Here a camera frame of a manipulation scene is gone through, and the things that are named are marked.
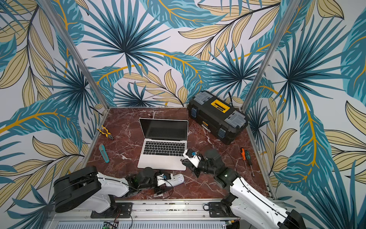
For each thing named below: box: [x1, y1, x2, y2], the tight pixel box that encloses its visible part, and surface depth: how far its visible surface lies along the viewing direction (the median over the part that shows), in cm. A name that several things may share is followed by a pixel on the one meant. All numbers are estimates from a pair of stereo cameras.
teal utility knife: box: [98, 143, 111, 164], surface depth 94 cm
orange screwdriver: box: [241, 147, 248, 171], surface depth 95 cm
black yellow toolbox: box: [187, 90, 249, 146], surface depth 97 cm
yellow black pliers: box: [96, 124, 114, 140], surface depth 103 cm
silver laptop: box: [137, 117, 189, 171], surface depth 97 cm
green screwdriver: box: [244, 149, 255, 177], surface depth 93 cm
